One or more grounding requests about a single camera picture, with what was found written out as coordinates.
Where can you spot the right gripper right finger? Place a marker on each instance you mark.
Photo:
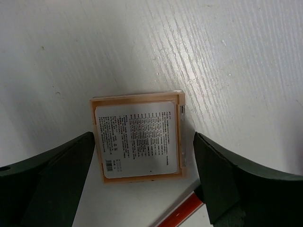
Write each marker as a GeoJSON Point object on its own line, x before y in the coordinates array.
{"type": "Point", "coordinates": [238, 192]}

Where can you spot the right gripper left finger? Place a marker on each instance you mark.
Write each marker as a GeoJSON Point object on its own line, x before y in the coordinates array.
{"type": "Point", "coordinates": [45, 190]}

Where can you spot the beige compact with label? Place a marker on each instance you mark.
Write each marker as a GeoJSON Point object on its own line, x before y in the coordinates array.
{"type": "Point", "coordinates": [140, 137]}

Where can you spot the red black lipstick tube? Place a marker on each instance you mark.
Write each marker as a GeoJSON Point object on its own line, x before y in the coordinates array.
{"type": "Point", "coordinates": [181, 212]}

